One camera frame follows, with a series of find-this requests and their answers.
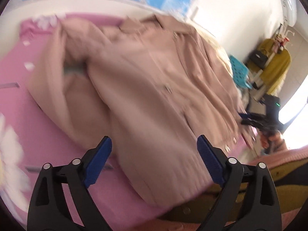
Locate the pink knitted sleeve forearm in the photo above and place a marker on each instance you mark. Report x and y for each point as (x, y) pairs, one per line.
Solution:
(295, 157)

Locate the white air conditioner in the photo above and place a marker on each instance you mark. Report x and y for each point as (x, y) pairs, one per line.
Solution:
(289, 9)

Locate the right hand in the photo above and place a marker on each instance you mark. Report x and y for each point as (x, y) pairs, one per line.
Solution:
(276, 140)

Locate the dusty pink jacket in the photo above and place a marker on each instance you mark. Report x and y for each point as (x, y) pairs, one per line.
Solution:
(153, 86)

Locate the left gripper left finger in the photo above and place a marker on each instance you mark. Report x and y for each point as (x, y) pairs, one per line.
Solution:
(48, 208)

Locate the pink floral bed sheet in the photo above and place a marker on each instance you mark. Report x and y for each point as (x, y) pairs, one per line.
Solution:
(29, 139)

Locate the mustard yellow hanging coat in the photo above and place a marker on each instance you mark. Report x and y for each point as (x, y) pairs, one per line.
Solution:
(275, 73)

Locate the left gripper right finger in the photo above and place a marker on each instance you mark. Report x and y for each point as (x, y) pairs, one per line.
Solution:
(248, 199)

